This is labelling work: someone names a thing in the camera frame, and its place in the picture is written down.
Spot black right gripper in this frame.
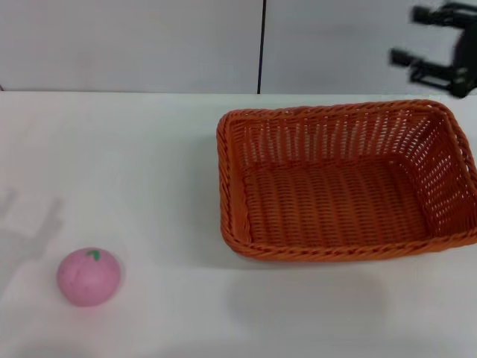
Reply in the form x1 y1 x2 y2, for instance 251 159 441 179
388 1 477 99

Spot orange woven plastic basket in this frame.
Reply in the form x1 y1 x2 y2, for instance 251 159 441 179
216 98 477 263

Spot pink peach toy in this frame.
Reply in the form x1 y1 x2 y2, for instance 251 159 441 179
56 247 122 308

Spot black vertical wall strip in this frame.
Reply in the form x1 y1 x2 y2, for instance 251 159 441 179
256 0 268 95

